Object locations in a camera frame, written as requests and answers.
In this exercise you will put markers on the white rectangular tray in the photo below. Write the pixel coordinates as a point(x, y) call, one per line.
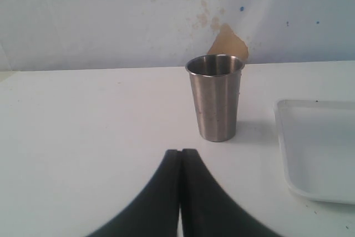
point(316, 140)

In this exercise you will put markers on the stainless steel cup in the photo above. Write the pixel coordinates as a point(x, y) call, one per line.
point(215, 83)

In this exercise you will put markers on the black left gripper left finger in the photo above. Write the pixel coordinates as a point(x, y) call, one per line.
point(155, 210)

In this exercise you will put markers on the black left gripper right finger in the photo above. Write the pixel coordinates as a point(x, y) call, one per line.
point(206, 209)

